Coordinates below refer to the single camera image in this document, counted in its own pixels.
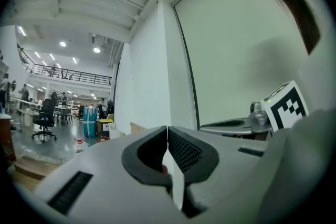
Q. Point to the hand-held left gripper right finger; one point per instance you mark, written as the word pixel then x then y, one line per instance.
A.
pixel 231 165

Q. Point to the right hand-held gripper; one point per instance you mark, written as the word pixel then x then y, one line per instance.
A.
pixel 286 107

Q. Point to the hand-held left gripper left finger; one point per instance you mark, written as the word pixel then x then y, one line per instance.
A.
pixel 105 178

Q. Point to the white open box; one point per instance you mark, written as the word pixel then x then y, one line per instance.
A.
pixel 115 132

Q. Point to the black bin yellow lid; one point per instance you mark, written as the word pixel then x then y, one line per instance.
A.
pixel 105 127

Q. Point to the blue wrapped package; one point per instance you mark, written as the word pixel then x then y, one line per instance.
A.
pixel 90 122

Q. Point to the large cardboard board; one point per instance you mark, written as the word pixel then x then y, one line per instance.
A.
pixel 137 128

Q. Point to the person's light shirt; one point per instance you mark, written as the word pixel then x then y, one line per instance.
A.
pixel 302 165

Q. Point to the wooden slatted platform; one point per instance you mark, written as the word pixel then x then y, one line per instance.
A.
pixel 34 170

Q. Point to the white metal rack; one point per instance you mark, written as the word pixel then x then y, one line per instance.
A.
pixel 74 107

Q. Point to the black office chair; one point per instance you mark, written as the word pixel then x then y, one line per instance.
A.
pixel 46 115

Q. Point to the white office desk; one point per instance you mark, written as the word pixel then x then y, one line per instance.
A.
pixel 26 110

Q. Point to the black mezzanine railing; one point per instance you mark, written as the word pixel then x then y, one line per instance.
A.
pixel 78 77

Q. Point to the red-brown cabinet white top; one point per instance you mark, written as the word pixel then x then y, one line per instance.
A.
pixel 6 139

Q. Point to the round ceiling downlight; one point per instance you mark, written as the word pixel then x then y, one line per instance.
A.
pixel 63 44
pixel 96 50

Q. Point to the group of ceiling strip lights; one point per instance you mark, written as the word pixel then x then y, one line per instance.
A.
pixel 37 54

